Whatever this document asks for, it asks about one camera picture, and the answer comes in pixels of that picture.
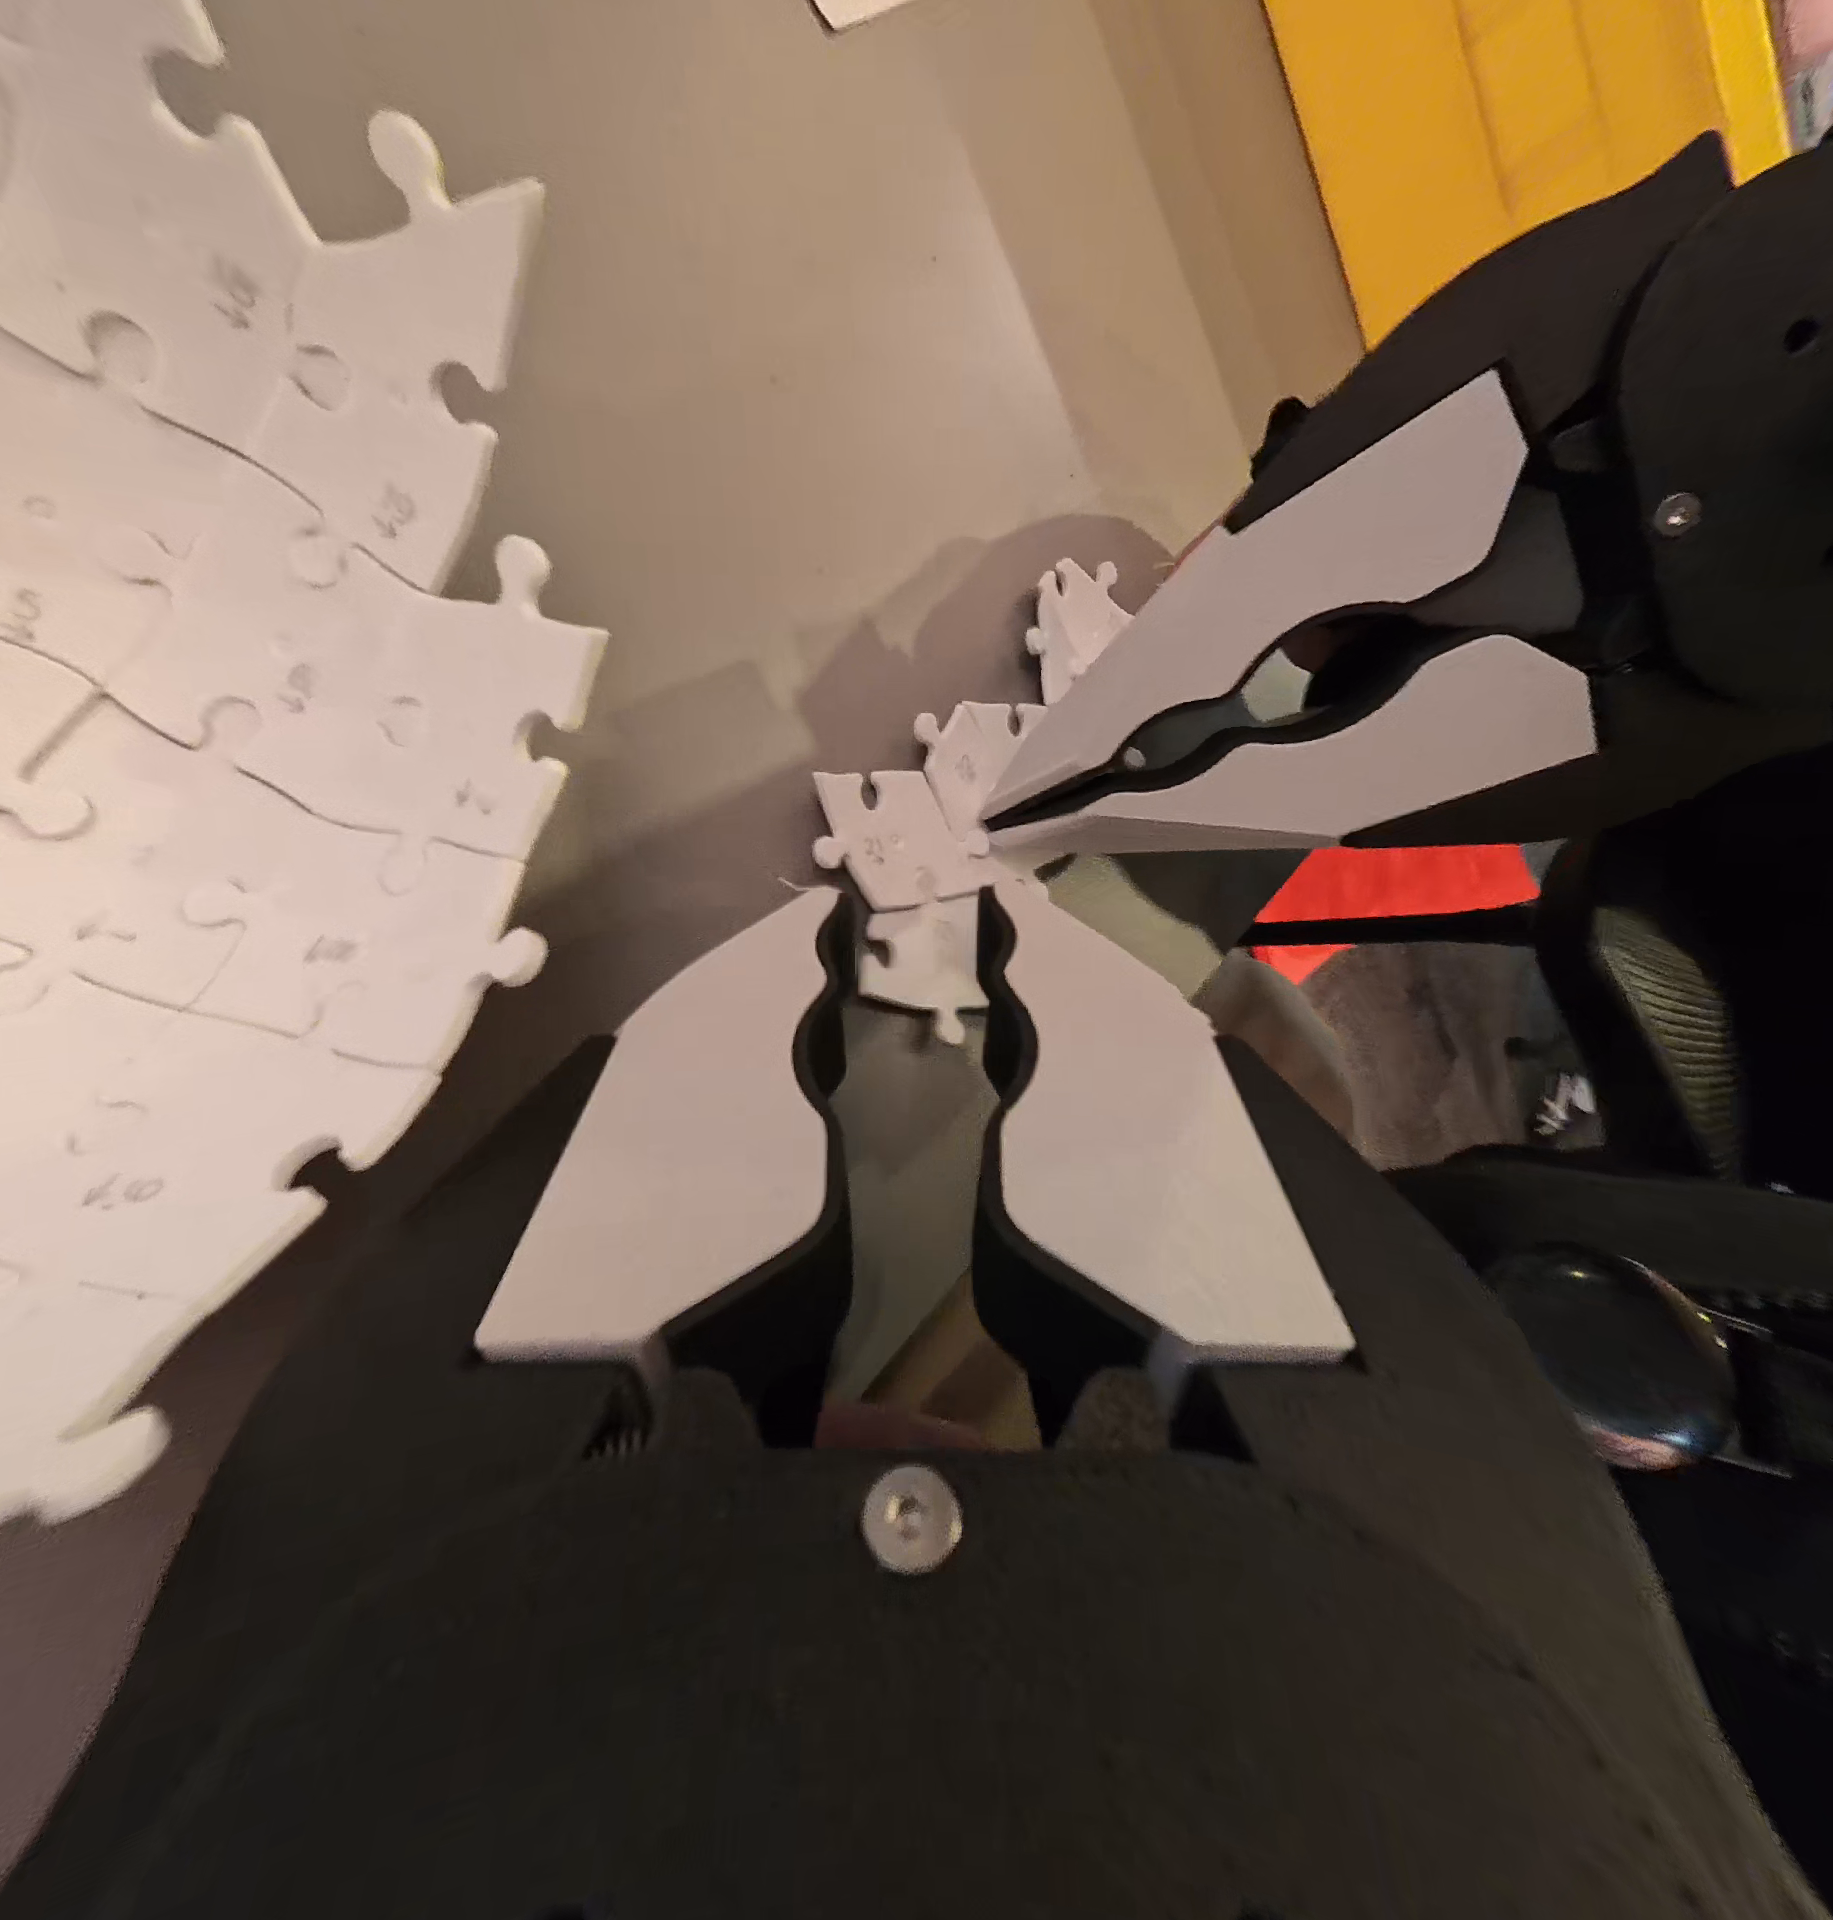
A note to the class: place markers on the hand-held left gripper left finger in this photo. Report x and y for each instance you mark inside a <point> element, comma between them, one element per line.
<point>676,1169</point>

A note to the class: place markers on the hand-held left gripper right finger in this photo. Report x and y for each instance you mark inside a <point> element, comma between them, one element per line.
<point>1156,1184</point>

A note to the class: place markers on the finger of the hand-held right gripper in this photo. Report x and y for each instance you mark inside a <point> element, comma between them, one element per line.
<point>1455,735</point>
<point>1336,526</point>

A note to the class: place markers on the partly built white puzzle ball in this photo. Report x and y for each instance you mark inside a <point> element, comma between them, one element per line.
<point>181,675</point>

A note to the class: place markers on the red striped object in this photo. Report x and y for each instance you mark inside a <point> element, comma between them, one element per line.
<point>1396,893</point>

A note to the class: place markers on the black mesh office chair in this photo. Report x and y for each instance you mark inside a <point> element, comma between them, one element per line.
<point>1682,1020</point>

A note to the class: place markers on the yellow box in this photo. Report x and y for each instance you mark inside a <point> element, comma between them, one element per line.
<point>1531,122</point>

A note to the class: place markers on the black round badge reel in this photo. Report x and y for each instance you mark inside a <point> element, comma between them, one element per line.
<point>1606,1351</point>

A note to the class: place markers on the white printed instruction leaflet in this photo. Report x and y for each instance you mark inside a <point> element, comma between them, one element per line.
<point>857,10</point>

